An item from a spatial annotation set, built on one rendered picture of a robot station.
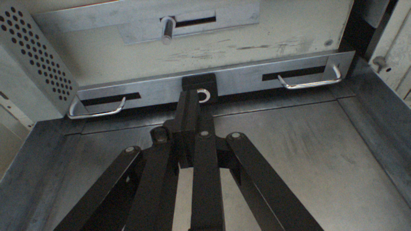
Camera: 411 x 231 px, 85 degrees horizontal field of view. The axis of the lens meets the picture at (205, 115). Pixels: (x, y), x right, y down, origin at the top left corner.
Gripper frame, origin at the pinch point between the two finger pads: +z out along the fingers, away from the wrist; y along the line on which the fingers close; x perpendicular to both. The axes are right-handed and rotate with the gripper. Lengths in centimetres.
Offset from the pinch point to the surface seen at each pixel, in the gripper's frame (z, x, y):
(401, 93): 22.7, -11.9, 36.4
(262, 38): 22.5, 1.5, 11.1
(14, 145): 20.5, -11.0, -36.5
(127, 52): 22.1, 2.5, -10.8
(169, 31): 16.9, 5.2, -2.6
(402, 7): 17.5, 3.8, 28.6
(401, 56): 19.9, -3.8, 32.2
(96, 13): 15.6, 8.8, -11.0
